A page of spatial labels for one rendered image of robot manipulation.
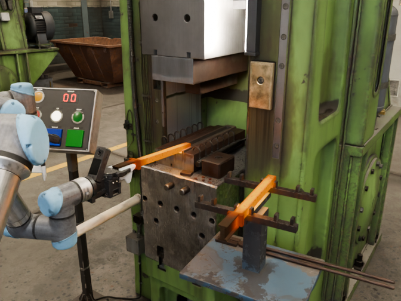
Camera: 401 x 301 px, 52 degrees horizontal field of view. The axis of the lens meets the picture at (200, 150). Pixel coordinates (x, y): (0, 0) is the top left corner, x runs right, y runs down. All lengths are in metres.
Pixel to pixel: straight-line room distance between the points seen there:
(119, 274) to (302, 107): 1.63
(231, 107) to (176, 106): 0.29
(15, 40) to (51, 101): 4.49
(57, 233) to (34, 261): 1.63
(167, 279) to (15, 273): 1.21
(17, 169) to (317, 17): 1.02
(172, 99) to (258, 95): 0.49
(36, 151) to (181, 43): 0.77
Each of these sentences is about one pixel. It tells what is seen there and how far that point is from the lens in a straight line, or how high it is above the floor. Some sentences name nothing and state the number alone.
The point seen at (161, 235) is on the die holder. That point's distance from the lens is 1.82.
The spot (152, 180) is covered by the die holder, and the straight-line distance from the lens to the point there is 1.73.
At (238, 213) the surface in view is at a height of 1.02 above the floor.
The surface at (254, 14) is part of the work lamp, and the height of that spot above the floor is 1.52.
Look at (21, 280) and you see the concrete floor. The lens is 2.78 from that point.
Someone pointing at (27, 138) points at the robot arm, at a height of 1.28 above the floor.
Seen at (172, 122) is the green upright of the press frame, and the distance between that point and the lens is 1.91.
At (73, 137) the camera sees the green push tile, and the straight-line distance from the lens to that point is 1.85.
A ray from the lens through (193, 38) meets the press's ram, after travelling 1.53.
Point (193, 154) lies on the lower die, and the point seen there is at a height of 0.99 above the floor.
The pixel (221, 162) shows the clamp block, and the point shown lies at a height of 0.98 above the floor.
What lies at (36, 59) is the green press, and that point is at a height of 0.77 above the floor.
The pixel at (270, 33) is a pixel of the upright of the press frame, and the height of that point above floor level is 1.45.
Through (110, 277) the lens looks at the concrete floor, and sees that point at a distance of 2.65.
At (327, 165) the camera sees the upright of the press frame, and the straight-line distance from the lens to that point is 1.95.
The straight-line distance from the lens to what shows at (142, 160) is 1.48.
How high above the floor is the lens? 1.55
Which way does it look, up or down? 20 degrees down
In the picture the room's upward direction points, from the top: straight up
